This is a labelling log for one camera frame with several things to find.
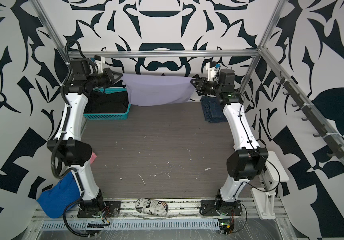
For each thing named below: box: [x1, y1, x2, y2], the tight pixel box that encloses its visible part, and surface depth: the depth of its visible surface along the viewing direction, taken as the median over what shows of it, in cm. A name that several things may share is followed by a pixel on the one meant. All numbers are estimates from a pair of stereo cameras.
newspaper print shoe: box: [135, 198, 169, 216], surface depth 74 cm
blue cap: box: [36, 171, 80, 219], surface depth 77 cm
